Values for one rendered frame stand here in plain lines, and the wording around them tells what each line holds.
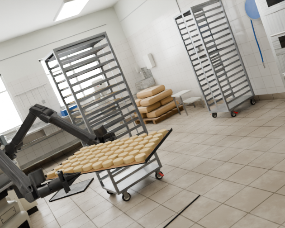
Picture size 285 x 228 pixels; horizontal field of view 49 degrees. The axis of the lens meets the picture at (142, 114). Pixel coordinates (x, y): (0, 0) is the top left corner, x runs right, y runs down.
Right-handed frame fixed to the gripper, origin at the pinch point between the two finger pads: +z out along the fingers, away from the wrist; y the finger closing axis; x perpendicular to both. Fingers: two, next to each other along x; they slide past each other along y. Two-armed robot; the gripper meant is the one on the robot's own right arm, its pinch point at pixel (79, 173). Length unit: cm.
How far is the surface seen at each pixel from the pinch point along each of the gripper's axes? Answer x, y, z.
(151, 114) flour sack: 490, -81, 220
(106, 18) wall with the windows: 667, 173, 260
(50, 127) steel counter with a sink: 578, -30, 15
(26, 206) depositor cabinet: 307, -92, -65
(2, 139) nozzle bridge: 310, 6, -57
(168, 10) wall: 435, 112, 315
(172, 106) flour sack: 482, -81, 272
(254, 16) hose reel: 218, 41, 322
